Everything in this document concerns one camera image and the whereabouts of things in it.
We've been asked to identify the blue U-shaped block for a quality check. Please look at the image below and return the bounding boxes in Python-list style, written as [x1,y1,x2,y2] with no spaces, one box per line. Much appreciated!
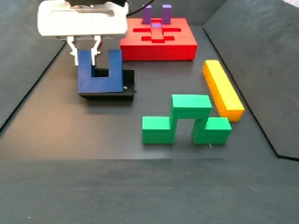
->
[78,50,125,95]

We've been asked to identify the purple U-shaped block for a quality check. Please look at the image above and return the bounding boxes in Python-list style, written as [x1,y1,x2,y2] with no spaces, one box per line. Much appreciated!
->
[142,4,173,28]

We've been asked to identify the red slotted base block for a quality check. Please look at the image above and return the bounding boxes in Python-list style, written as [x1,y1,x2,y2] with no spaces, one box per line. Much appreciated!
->
[121,18,198,61]

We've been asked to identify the black cable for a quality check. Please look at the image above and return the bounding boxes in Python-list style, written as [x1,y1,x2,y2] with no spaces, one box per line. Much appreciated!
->
[126,3,149,17]

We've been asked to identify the yellow long bar block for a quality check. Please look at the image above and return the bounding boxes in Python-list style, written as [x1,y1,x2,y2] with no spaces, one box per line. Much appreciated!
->
[202,59,245,122]

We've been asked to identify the black angle fixture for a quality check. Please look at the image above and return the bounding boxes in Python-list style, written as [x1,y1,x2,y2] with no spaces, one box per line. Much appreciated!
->
[79,68,137,100]

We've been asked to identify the green arch block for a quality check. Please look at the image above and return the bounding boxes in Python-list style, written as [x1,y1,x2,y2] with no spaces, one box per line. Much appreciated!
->
[142,94,233,144]

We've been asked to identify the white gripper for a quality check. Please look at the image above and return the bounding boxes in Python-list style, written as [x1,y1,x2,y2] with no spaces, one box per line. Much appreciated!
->
[38,0,129,66]

